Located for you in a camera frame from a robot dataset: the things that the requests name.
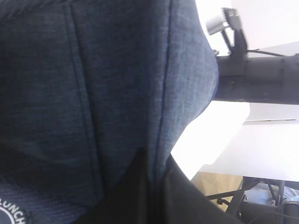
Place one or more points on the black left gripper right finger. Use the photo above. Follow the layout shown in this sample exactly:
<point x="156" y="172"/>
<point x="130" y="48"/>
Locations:
<point x="175" y="200"/>

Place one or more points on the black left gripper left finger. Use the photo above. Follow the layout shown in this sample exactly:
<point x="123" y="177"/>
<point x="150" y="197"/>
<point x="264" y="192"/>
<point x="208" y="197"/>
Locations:
<point x="126" y="203"/>

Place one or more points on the dark blue lunch bag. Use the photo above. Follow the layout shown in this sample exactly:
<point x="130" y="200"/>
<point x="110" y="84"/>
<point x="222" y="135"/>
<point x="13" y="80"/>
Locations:
<point x="84" y="84"/>

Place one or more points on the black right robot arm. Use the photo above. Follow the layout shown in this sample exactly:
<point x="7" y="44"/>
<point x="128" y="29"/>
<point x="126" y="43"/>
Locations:
<point x="272" y="80"/>

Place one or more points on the black chair base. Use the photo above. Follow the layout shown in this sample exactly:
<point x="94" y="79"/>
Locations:
<point x="262" y="201"/>

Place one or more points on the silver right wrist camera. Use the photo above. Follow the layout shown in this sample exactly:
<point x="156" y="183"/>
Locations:
<point x="229" y="18"/>

